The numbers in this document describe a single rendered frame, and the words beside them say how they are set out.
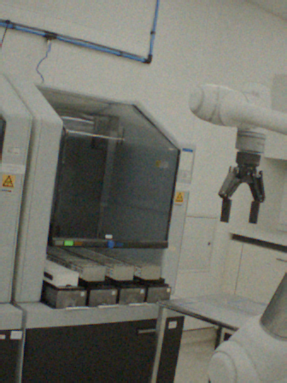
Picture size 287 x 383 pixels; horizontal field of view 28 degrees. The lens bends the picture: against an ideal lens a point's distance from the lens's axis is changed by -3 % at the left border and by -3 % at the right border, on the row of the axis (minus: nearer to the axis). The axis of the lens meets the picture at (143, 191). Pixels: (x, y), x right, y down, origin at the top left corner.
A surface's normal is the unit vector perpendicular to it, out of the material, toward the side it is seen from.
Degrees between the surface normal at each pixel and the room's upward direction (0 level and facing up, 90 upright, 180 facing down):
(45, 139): 90
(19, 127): 90
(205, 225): 90
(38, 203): 90
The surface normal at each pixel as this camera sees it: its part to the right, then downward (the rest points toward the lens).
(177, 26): 0.65, 0.13
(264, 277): -0.75, -0.07
